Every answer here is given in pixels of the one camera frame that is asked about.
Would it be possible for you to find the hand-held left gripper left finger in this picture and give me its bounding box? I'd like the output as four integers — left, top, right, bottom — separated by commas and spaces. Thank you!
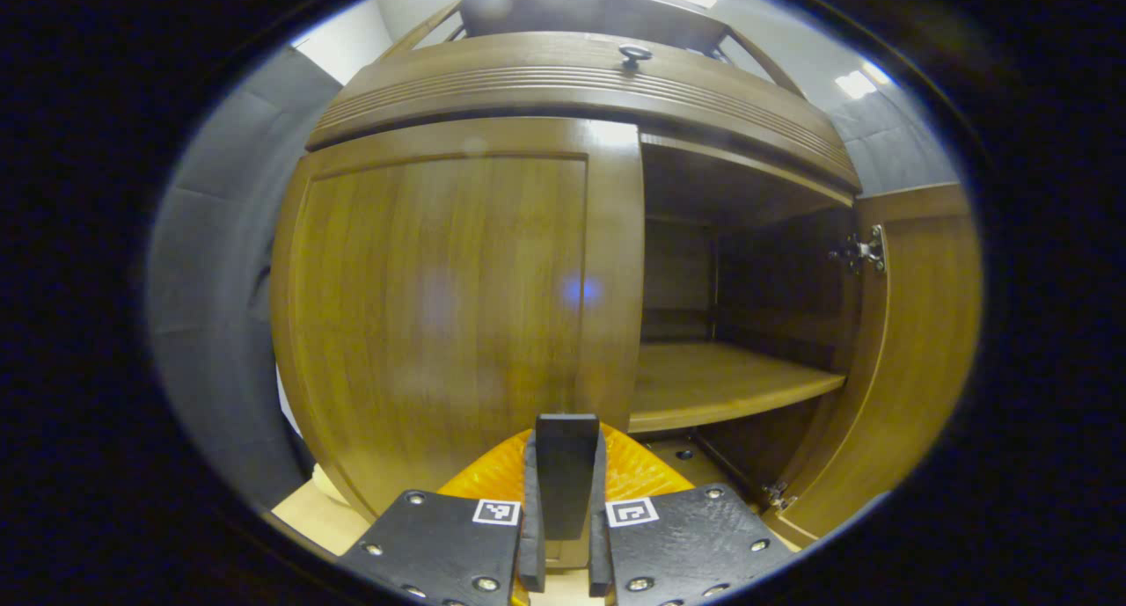
339, 430, 546, 606

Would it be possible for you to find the wooden cabinet drawer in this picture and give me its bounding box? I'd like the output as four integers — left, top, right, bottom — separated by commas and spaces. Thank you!
306, 33, 863, 193

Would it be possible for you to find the wooden double-door shoe cabinet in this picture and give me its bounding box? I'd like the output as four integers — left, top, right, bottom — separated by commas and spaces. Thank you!
268, 0, 984, 550

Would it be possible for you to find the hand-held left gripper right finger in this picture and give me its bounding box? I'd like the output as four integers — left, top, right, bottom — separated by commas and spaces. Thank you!
588, 423, 797, 606

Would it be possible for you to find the small ceiling light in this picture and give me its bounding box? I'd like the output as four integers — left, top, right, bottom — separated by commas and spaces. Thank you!
836, 61, 889, 99

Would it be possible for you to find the wooden cabinet door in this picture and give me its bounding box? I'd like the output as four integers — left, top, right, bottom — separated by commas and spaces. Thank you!
765, 182, 984, 550
271, 118, 647, 572

